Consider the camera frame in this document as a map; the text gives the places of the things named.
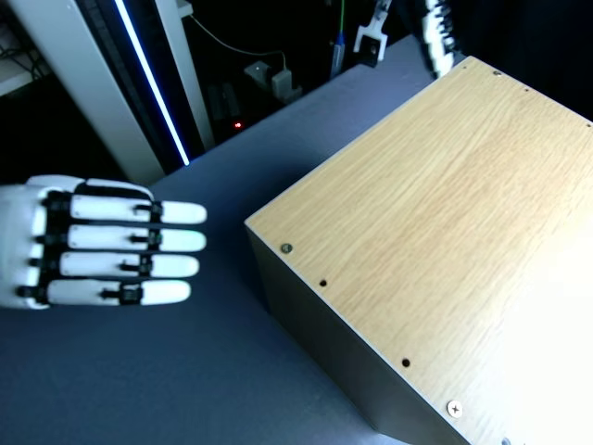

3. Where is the thin white cable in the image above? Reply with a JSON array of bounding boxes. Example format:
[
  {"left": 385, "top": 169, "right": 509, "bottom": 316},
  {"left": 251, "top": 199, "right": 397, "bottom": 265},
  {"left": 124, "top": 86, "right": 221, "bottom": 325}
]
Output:
[{"left": 186, "top": 12, "right": 289, "bottom": 70}]

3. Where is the wide white frame post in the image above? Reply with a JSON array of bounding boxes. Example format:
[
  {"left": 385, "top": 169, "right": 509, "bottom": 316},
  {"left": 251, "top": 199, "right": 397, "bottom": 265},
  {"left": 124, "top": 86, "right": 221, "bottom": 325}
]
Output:
[{"left": 6, "top": 0, "right": 167, "bottom": 191}]

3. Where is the grey power adapter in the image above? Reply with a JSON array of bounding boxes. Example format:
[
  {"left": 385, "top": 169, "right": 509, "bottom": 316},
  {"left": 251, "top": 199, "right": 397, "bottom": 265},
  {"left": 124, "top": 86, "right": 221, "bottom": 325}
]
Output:
[{"left": 270, "top": 67, "right": 302, "bottom": 103}]

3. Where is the grey angled bracket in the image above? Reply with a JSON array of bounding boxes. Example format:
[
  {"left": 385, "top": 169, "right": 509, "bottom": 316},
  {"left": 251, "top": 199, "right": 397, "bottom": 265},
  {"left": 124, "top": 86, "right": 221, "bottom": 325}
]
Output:
[{"left": 244, "top": 59, "right": 273, "bottom": 85}]

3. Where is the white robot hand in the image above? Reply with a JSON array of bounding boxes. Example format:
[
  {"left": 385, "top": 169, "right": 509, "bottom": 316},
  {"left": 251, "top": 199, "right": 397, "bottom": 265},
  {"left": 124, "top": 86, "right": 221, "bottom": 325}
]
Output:
[
  {"left": 0, "top": 174, "right": 208, "bottom": 311},
  {"left": 418, "top": 0, "right": 459, "bottom": 80}
]

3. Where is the black power strip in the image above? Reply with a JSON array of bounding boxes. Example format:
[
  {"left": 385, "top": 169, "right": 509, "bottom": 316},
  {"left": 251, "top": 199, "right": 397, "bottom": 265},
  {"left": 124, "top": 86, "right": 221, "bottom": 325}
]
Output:
[{"left": 206, "top": 82, "right": 243, "bottom": 122}]

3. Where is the narrow white frame post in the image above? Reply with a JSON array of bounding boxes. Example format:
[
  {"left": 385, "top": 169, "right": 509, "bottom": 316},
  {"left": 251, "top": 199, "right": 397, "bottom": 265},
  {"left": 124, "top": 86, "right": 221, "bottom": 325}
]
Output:
[{"left": 155, "top": 0, "right": 217, "bottom": 150}]

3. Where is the bright LED light strip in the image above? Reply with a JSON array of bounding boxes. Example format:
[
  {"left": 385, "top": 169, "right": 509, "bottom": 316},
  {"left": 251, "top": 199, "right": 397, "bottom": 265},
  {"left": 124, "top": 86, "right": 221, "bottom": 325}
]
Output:
[{"left": 113, "top": 0, "right": 192, "bottom": 167}]

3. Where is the grey table cloth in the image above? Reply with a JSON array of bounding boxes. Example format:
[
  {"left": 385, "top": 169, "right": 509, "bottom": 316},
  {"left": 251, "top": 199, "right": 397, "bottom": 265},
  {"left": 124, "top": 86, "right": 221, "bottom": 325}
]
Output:
[{"left": 0, "top": 34, "right": 467, "bottom": 445}]

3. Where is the light wooden box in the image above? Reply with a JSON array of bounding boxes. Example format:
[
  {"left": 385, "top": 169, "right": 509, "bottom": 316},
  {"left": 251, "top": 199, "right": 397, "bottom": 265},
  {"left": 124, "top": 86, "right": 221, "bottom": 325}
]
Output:
[{"left": 244, "top": 56, "right": 593, "bottom": 445}]

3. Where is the grey cylindrical connector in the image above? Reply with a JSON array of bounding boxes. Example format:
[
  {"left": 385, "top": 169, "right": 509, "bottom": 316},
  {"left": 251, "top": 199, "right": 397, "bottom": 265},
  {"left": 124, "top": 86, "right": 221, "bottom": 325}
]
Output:
[{"left": 329, "top": 39, "right": 348, "bottom": 76}]

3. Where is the white shelf with cables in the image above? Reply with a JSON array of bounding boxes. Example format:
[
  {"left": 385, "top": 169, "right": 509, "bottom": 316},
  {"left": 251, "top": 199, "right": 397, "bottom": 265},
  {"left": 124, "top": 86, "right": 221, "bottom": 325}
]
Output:
[{"left": 0, "top": 20, "right": 50, "bottom": 97}]

